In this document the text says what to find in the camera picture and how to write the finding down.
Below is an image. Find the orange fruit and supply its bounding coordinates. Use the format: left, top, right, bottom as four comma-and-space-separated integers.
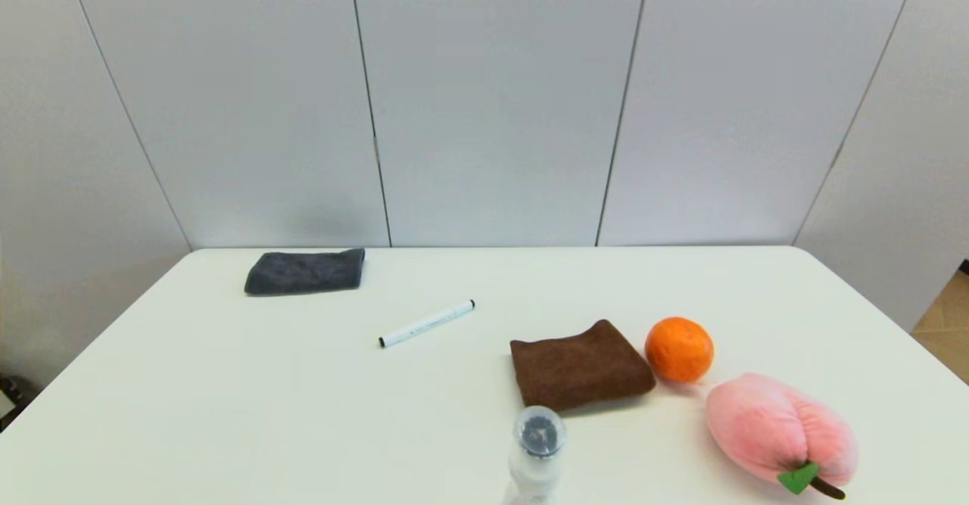
645, 316, 715, 384

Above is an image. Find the white marker pen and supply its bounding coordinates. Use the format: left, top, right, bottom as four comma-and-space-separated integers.
379, 300, 477, 349

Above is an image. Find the brown folded cloth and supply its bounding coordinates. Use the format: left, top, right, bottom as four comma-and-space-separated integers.
509, 319, 657, 413

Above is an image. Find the grey folded cloth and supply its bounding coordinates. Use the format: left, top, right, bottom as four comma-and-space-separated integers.
244, 248, 366, 297

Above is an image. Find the clear plastic bottle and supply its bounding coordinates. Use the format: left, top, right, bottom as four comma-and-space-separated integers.
503, 405, 567, 505

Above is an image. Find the pink plush peach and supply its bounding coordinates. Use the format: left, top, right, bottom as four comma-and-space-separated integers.
705, 373, 859, 500

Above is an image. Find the dark unidentified object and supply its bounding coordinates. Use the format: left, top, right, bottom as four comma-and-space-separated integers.
0, 375, 35, 430

